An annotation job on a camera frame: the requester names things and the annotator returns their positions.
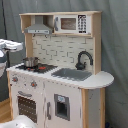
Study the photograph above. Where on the wooden toy kitchen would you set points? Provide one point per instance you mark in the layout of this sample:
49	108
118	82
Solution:
87	98

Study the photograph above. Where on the grey sink basin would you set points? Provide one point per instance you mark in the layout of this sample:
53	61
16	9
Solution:
72	74

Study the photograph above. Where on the black toy faucet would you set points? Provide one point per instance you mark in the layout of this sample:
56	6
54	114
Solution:
81	64

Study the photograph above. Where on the black stovetop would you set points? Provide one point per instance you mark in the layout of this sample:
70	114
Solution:
40	68

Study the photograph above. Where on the silver cooking pot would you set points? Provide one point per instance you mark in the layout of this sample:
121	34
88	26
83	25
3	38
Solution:
30	61

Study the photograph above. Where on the right red stove knob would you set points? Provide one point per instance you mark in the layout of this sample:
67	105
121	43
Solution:
33	84

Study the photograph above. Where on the red stove knob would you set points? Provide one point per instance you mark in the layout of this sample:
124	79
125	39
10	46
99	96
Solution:
33	84
15	79

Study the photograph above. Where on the grey ice dispenser panel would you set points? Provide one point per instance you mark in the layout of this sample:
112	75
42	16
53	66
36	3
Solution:
62	107

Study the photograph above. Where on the grey range hood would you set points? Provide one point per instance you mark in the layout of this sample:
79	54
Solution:
39	27

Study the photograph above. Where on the left red stove knob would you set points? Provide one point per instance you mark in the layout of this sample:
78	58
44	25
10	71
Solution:
15	79

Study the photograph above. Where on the oven door with window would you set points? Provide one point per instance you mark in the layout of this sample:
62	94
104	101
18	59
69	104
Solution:
27	107

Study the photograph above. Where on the grey cabinet door handle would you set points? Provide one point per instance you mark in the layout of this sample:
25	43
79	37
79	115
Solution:
48	111

